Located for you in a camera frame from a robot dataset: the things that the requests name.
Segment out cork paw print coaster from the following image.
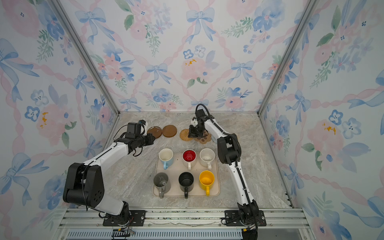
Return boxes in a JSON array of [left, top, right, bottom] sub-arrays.
[[194, 131, 212, 144]]

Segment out dark wooden coaster white marks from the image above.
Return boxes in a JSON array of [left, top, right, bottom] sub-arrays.
[[147, 126, 163, 139]]

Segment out rattan woven round coaster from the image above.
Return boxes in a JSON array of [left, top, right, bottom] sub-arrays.
[[180, 129, 193, 142]]

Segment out plain brown wooden coaster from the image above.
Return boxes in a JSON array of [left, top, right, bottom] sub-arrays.
[[162, 125, 178, 138]]

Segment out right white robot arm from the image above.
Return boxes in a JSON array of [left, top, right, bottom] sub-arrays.
[[188, 104, 260, 226]]

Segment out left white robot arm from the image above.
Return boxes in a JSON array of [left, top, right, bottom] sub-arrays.
[[63, 120, 156, 226]]

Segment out light blue mug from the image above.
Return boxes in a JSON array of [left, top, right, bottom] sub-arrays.
[[159, 149, 174, 170]]

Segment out white mug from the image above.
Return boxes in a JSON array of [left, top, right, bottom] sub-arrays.
[[199, 148, 216, 171]]

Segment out red mug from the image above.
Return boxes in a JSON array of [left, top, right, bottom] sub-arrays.
[[182, 150, 197, 171]]

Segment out grey mug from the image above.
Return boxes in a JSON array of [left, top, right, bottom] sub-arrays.
[[153, 173, 171, 199]]

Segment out beige serving tray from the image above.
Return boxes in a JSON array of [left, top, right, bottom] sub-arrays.
[[152, 153, 221, 199]]

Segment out yellow mug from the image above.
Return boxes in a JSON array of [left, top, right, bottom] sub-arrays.
[[199, 171, 215, 196]]

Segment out black mug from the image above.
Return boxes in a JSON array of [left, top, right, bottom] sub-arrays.
[[178, 172, 194, 199]]

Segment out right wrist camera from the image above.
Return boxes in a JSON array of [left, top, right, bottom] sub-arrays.
[[191, 119, 198, 127]]

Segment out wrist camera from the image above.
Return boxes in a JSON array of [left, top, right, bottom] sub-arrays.
[[138, 120, 147, 128], [191, 119, 198, 127]]

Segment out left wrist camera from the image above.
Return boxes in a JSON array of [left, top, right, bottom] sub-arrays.
[[138, 120, 147, 128]]

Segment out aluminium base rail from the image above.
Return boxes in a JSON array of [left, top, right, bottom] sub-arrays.
[[53, 208, 315, 240]]

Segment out aluminium corner frame post left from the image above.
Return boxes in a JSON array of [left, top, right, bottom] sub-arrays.
[[48, 0, 120, 116]]

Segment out aluminium corner frame post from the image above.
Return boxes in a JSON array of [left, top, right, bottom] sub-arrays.
[[48, 0, 120, 116], [258, 0, 318, 117]]

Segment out aluminium corner frame post right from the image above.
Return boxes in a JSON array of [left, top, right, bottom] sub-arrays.
[[258, 0, 318, 117]]

